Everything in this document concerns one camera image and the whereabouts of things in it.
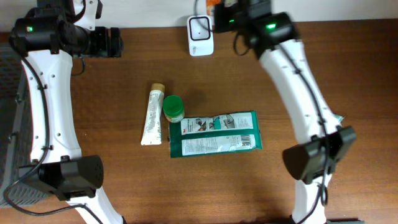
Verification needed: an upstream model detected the orange small tissue pack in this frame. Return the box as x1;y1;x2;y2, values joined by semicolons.
206;0;223;16

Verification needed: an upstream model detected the green lid small jar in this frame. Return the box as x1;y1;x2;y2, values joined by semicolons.
163;95;185;123

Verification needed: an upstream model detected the white printed tube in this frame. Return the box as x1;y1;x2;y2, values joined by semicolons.
141;83;165;146

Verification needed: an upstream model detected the green white wipes packet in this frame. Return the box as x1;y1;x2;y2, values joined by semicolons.
169;111;262;158

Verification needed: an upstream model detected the light teal wipe sachet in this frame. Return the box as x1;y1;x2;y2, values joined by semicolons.
333;114;344;124

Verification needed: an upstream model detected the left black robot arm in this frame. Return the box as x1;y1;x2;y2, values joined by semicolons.
9;0;124;223

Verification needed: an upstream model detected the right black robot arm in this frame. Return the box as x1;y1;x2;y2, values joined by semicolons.
213;1;356;223

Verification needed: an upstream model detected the white barcode scanner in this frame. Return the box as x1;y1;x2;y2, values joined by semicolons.
187;15;214;57

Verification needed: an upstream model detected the grey plastic mesh basket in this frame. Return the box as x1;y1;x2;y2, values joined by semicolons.
1;43;34;194

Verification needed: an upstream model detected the left black camera cable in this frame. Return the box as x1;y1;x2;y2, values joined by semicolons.
2;52;105;224

